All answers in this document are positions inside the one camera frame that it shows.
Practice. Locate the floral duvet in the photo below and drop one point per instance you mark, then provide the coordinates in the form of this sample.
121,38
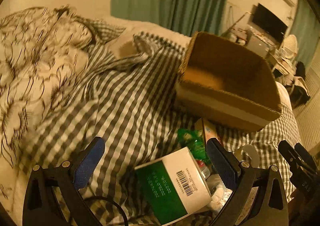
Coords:
42,57

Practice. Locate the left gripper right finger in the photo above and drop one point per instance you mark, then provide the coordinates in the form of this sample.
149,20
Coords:
269,206

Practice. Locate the black wall television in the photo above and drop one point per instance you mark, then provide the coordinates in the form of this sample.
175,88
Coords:
269,22

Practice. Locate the white oval vanity mirror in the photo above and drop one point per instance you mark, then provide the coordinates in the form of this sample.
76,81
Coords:
290,47

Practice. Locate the grey checked bed sheet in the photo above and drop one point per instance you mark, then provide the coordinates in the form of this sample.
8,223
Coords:
127,98

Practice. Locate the chair with clothes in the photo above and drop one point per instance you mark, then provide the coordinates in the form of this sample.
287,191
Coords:
296,86

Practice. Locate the green curtain by wardrobe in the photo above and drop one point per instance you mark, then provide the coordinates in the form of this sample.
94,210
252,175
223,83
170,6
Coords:
306,29

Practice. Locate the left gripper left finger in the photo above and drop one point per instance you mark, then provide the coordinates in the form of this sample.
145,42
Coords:
40,203

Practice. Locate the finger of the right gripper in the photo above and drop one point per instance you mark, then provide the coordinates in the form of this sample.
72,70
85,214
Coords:
292,158
306,157

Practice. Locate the green snack packet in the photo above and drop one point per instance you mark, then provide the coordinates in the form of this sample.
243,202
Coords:
193,140

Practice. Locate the green white medicine box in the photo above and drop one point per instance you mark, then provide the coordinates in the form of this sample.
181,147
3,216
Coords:
173,186

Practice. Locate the grey mini fridge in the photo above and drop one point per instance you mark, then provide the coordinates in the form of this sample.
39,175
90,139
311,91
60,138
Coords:
257,46

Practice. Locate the brown cardboard box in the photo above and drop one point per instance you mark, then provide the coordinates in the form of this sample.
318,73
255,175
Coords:
226,83

